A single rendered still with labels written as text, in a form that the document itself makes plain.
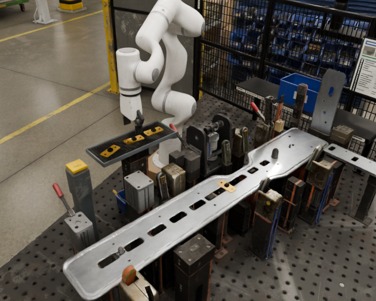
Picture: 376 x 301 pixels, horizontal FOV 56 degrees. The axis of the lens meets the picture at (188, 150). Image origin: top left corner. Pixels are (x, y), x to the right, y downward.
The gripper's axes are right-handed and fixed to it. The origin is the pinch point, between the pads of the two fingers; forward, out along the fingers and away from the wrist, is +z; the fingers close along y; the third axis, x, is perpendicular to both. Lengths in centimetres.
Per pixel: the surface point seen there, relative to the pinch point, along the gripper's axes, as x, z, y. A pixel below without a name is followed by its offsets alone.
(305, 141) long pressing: 83, 23, 30
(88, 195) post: -25.0, 20.5, 5.2
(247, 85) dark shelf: 104, 20, -33
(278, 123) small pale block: 77, 17, 16
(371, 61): 126, -11, 31
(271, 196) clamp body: 31, 18, 51
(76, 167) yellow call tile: -27.1, 6.6, 3.9
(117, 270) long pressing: -32, 23, 42
